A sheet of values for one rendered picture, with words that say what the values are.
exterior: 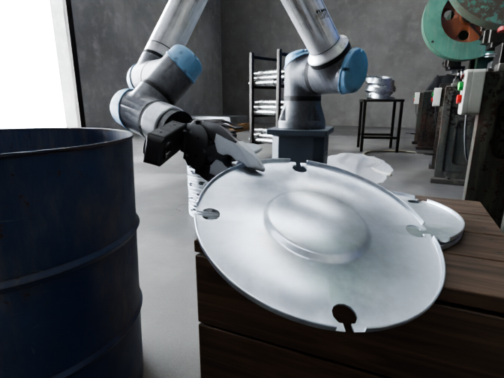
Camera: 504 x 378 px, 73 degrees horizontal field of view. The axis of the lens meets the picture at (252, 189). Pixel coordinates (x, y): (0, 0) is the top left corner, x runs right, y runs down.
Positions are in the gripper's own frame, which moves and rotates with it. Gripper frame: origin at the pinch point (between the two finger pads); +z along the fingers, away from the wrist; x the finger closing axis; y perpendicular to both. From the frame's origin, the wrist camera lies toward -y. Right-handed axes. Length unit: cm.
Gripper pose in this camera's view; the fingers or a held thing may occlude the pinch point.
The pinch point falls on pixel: (253, 171)
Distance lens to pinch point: 48.7
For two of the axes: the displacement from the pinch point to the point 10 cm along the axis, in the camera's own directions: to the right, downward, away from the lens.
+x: -2.0, 9.0, 3.8
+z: 7.6, 3.9, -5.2
